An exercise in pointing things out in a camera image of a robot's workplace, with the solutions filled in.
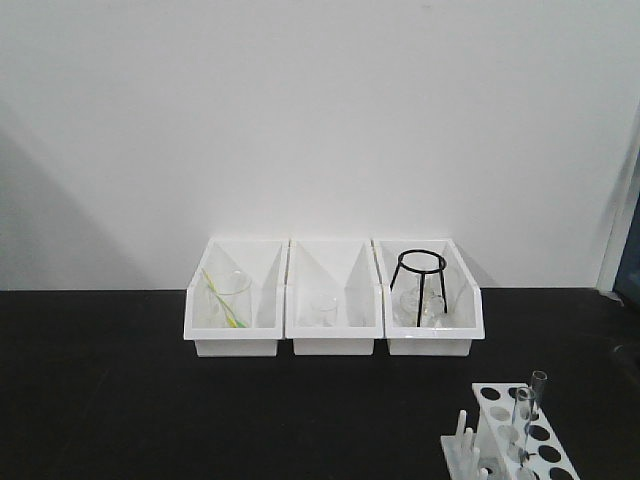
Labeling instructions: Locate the glass beaker left bin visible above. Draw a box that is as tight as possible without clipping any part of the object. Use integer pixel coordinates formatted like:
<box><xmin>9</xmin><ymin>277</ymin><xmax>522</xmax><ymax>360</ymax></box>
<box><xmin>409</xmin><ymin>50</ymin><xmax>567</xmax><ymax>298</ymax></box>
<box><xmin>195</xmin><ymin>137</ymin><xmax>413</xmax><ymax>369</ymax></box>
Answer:
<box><xmin>201</xmin><ymin>268</ymin><xmax>253</xmax><ymax>329</ymax></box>

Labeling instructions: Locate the middle white storage bin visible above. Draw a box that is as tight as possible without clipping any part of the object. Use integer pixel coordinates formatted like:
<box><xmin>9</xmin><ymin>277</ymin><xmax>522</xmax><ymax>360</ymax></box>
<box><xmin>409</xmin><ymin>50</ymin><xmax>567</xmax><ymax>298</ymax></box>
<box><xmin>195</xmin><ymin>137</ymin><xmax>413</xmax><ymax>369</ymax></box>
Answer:
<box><xmin>285</xmin><ymin>239</ymin><xmax>384</xmax><ymax>356</ymax></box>

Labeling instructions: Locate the black wire tripod stand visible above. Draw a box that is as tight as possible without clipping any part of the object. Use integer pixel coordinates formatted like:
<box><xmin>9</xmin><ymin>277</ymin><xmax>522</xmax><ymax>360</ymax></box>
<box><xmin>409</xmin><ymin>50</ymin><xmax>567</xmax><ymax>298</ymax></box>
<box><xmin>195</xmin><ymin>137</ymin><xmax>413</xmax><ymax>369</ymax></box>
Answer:
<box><xmin>390</xmin><ymin>248</ymin><xmax>448</xmax><ymax>314</ymax></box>

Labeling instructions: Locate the yellow green stirring stick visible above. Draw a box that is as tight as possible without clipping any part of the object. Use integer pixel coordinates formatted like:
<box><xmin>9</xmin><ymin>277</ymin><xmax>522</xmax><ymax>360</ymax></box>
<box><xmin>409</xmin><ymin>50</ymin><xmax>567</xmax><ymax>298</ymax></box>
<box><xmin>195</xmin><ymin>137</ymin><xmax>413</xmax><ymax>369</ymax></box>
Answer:
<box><xmin>201</xmin><ymin>268</ymin><xmax>249</xmax><ymax>330</ymax></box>

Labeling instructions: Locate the white test tube rack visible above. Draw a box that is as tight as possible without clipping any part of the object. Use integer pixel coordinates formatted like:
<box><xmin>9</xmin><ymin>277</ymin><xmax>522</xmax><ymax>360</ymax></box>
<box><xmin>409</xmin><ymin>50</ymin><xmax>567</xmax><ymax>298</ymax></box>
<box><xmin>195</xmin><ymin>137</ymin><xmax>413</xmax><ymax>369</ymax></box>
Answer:
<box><xmin>440</xmin><ymin>383</ymin><xmax>579</xmax><ymax>479</ymax></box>

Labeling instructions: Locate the glassware in right bin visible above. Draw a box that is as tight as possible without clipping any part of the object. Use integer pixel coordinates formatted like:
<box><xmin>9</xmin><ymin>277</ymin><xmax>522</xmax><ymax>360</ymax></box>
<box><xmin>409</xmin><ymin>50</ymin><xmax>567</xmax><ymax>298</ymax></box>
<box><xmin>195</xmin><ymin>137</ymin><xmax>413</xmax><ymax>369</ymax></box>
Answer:
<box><xmin>398</xmin><ymin>287</ymin><xmax>445</xmax><ymax>328</ymax></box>

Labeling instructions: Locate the right white storage bin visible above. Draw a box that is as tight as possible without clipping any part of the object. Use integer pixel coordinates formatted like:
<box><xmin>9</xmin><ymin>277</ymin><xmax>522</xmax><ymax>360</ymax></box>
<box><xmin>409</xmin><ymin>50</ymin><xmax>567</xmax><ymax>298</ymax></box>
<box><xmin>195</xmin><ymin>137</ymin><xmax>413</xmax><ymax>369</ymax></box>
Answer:
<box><xmin>372</xmin><ymin>239</ymin><xmax>485</xmax><ymax>357</ymax></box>

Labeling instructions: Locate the left white storage bin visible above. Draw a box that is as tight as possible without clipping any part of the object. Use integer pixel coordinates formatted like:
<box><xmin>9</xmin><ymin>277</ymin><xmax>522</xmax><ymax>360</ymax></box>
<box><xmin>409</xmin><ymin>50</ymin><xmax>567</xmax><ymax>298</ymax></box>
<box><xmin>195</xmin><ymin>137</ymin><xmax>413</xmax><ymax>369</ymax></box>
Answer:
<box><xmin>184</xmin><ymin>238</ymin><xmax>289</xmax><ymax>358</ymax></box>

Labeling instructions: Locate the clear glass test tube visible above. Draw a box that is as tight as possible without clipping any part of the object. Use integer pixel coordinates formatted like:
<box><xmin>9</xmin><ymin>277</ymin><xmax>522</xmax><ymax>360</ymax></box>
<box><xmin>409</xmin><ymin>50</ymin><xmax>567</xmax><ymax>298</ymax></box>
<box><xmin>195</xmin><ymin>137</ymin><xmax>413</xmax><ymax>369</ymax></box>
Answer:
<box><xmin>509</xmin><ymin>387</ymin><xmax>536</xmax><ymax>480</ymax></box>

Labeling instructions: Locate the white storage bin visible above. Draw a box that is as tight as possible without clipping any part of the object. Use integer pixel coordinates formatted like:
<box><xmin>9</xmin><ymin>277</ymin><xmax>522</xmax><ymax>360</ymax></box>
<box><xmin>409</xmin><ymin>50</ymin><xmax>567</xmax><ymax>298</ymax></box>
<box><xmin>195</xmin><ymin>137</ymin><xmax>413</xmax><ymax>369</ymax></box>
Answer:
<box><xmin>285</xmin><ymin>239</ymin><xmax>384</xmax><ymax>356</ymax></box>
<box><xmin>184</xmin><ymin>238</ymin><xmax>289</xmax><ymax>358</ymax></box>
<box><xmin>372</xmin><ymin>239</ymin><xmax>485</xmax><ymax>357</ymax></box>

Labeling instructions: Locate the small glass beaker middle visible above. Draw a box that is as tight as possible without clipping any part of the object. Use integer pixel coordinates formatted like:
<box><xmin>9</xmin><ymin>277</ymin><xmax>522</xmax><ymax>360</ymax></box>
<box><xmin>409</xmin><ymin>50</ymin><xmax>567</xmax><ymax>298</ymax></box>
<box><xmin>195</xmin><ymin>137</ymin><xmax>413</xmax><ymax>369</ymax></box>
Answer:
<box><xmin>310</xmin><ymin>294</ymin><xmax>338</xmax><ymax>327</ymax></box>

